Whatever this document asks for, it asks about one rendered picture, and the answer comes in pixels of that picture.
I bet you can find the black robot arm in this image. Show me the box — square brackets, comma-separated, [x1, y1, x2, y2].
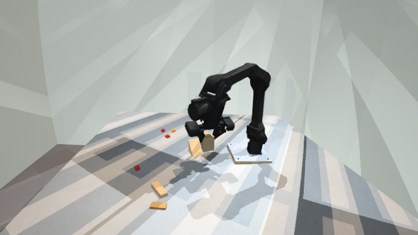
[187, 63, 271, 155]

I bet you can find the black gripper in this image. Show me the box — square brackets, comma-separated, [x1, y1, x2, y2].
[185, 115, 235, 143]

